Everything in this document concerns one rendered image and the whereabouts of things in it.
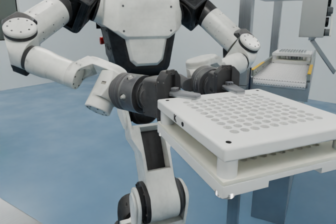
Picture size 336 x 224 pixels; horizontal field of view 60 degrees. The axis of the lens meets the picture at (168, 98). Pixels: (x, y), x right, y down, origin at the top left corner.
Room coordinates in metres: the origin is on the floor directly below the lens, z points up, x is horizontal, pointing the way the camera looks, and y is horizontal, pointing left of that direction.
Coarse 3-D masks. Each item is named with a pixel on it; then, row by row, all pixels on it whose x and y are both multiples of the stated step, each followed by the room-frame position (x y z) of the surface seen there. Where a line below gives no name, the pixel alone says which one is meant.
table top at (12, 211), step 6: (0, 198) 0.51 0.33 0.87; (0, 204) 0.49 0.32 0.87; (6, 204) 0.49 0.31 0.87; (0, 210) 0.47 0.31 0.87; (6, 210) 0.47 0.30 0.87; (12, 210) 0.47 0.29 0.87; (18, 210) 0.47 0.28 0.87; (0, 216) 0.45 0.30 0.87; (6, 216) 0.45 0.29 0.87; (12, 216) 0.45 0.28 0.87; (18, 216) 0.45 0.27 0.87; (24, 216) 0.45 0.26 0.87; (30, 216) 0.45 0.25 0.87; (0, 222) 0.44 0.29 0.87; (6, 222) 0.44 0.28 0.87; (12, 222) 0.44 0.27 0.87; (18, 222) 0.44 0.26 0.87; (24, 222) 0.44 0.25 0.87; (30, 222) 0.44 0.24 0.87; (36, 222) 0.44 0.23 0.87
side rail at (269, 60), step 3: (282, 48) 2.68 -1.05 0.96; (270, 57) 2.02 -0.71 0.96; (264, 60) 1.87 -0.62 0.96; (267, 60) 1.91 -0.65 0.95; (270, 60) 2.03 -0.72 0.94; (264, 63) 1.81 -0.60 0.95; (267, 63) 1.92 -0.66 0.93; (258, 66) 1.63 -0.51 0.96; (261, 66) 1.72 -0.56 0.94; (264, 66) 1.82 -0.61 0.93; (255, 69) 1.56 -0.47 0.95; (258, 69) 1.64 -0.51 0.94; (252, 72) 1.51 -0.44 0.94; (255, 72) 1.56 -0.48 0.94; (252, 75) 1.51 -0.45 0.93
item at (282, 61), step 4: (276, 56) 2.17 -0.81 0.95; (272, 60) 2.02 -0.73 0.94; (276, 60) 2.01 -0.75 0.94; (280, 60) 2.00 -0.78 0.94; (284, 60) 1.99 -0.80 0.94; (288, 60) 1.98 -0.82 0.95; (292, 60) 1.96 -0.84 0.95; (296, 60) 1.95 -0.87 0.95; (300, 60) 1.95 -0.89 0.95; (304, 60) 1.95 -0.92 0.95; (308, 64) 1.92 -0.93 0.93
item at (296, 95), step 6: (312, 72) 1.99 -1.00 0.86; (252, 84) 1.53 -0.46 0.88; (264, 90) 1.50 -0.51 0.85; (270, 90) 1.48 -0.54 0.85; (276, 90) 1.47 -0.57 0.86; (282, 90) 1.46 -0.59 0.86; (288, 90) 1.44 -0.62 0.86; (294, 90) 1.43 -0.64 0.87; (300, 90) 1.42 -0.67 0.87; (306, 90) 1.41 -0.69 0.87; (282, 96) 1.46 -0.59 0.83; (288, 96) 1.44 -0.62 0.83; (294, 96) 1.43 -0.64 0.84; (300, 96) 1.42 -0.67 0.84; (306, 96) 1.41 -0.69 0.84
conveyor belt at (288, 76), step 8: (272, 64) 1.94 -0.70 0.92; (280, 64) 1.94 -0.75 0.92; (288, 64) 1.94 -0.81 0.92; (296, 64) 1.94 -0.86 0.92; (304, 64) 1.94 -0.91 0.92; (264, 72) 1.63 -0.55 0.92; (272, 72) 1.63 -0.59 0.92; (280, 72) 1.63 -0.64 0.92; (288, 72) 1.63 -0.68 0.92; (296, 72) 1.63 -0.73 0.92; (304, 72) 1.63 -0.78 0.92; (256, 80) 1.50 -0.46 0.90; (264, 80) 1.48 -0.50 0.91; (272, 80) 1.46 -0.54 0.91; (280, 80) 1.45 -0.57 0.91; (288, 80) 1.43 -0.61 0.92; (296, 80) 1.42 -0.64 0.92; (304, 80) 1.41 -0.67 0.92; (288, 88) 1.44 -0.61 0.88; (296, 88) 1.41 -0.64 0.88; (304, 88) 1.39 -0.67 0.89
